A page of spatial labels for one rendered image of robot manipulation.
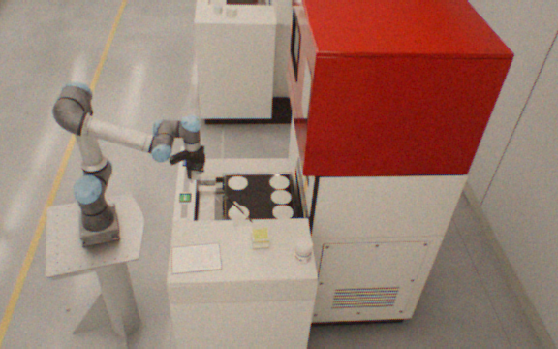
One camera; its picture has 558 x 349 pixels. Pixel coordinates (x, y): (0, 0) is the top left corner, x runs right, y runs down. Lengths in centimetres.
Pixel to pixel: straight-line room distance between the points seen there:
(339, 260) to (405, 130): 84
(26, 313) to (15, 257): 47
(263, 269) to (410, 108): 89
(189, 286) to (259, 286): 29
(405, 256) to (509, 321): 105
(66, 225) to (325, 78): 146
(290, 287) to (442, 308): 147
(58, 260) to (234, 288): 84
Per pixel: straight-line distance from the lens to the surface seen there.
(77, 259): 250
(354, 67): 191
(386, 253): 266
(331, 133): 206
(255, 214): 246
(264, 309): 230
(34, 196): 413
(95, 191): 236
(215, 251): 222
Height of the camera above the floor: 267
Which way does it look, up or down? 41 degrees down
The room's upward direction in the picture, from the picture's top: 4 degrees clockwise
